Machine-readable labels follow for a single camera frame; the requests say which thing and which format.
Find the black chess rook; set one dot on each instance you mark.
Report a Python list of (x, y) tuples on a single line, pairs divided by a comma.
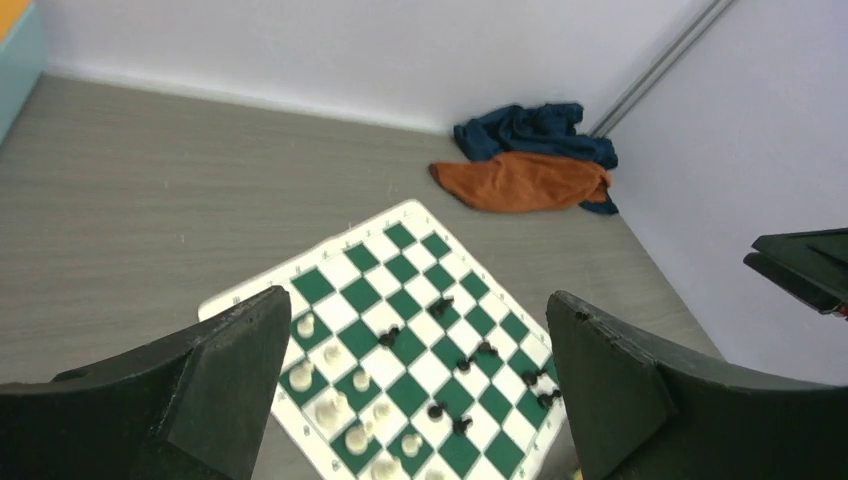
[(389, 337)]

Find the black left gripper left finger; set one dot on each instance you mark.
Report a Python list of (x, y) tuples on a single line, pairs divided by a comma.
[(191, 405)]

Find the black chess knight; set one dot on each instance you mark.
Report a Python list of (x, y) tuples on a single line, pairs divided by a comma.
[(439, 308)]

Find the orange brown cloth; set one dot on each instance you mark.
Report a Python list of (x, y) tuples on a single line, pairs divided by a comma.
[(523, 182)]

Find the aluminium wall rail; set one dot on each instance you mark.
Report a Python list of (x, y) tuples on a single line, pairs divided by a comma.
[(673, 50)]

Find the dark blue cloth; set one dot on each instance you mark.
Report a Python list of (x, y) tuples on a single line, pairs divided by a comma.
[(550, 129)]

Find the yellow teal drawer box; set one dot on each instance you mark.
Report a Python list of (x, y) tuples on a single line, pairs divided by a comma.
[(23, 57)]

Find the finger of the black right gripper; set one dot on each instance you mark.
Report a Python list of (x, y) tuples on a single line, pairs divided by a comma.
[(811, 266)]

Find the white chess bishop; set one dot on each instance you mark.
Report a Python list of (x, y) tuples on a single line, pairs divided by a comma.
[(329, 412)]

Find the white chess rook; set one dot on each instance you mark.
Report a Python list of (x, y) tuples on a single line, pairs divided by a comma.
[(305, 326)]

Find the white chess knight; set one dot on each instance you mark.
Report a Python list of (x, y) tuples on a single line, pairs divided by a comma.
[(301, 376)]

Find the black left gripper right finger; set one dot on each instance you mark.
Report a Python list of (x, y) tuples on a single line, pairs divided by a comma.
[(642, 407)]

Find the green white chess mat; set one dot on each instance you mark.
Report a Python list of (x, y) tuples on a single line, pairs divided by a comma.
[(474, 394)]

